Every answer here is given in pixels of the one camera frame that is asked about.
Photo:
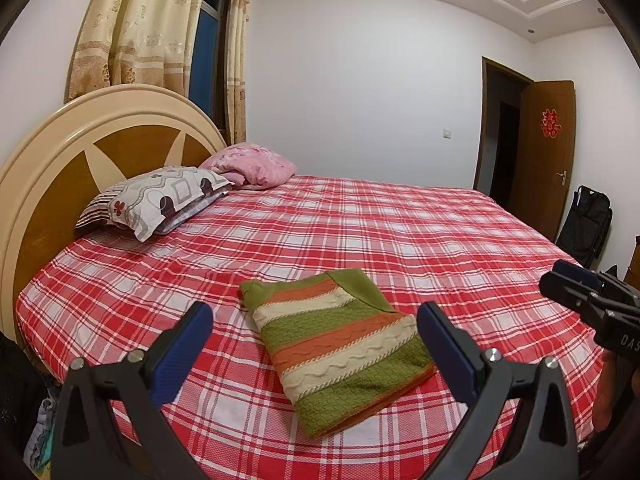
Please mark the dark wooden door frame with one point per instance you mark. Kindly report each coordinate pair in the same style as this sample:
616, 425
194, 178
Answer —
482, 125

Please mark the brown wooden door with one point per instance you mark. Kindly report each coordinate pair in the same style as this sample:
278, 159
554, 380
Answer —
542, 185

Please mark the black folded stroller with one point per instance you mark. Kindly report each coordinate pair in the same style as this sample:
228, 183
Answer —
585, 225

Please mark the green striped knit sweater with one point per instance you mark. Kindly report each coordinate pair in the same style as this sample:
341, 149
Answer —
340, 355

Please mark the window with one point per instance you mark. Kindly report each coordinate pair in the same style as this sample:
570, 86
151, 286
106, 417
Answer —
205, 60

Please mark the wide beige floral curtain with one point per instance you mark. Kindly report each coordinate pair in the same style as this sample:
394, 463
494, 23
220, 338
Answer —
135, 35

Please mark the person's right hand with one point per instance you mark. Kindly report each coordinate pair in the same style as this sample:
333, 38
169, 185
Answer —
610, 390

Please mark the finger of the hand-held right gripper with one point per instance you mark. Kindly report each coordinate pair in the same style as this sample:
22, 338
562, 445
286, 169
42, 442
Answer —
565, 291
575, 272

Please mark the red plaid bed sheet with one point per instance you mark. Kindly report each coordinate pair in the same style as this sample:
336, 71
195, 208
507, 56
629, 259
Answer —
350, 220

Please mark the red paper door decoration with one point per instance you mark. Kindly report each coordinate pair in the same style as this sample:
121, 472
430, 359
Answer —
550, 121

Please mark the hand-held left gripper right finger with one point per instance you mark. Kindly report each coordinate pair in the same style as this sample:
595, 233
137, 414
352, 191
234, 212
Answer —
450, 355

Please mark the narrow beige floral curtain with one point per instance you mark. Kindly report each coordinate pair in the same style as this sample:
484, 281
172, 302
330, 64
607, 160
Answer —
236, 60

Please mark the white patterned pillow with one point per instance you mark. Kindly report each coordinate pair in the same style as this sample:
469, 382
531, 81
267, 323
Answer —
160, 195

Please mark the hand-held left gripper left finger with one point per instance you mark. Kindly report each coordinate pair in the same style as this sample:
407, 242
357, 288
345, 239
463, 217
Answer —
182, 355

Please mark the cream wooden headboard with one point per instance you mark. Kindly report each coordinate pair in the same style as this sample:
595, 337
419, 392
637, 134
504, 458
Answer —
50, 160

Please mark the pink pillow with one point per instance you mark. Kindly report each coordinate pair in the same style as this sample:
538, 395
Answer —
250, 162

